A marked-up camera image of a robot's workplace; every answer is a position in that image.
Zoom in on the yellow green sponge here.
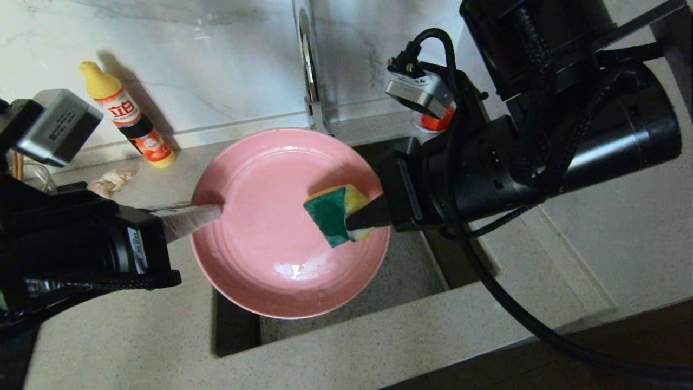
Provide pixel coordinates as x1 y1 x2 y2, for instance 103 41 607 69
303 184 374 248

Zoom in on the pink plate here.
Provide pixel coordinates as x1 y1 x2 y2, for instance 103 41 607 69
191 128 391 319

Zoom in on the orange dish soap bottle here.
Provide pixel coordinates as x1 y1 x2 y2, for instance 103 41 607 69
80 61 176 168

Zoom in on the stainless steel sink basin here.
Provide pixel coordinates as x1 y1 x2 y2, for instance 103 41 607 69
214 135 499 357

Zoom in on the red tomato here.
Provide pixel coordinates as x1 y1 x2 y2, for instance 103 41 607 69
421 107 455 132

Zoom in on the crumpled paper scrap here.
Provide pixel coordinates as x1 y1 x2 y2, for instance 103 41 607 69
88 165 140 199

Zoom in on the clear glass bowl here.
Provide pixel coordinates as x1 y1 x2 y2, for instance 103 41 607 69
22 162 58 194

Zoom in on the chrome faucet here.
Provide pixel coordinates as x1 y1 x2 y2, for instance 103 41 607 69
295 0 334 133

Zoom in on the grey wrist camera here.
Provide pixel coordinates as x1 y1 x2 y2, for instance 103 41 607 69
385 61 455 120
15 88 103 167

